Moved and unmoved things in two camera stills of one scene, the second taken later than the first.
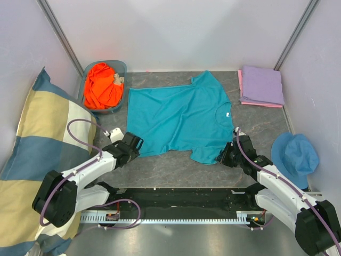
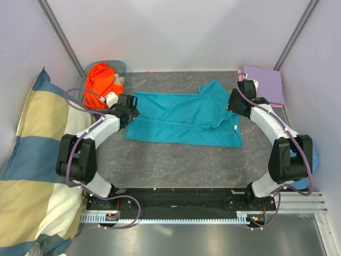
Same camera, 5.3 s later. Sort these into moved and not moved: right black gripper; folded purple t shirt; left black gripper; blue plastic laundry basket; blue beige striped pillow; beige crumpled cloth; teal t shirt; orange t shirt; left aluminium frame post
Moved: right black gripper; left black gripper; teal t shirt
Not moved: blue beige striped pillow; left aluminium frame post; blue plastic laundry basket; orange t shirt; beige crumpled cloth; folded purple t shirt
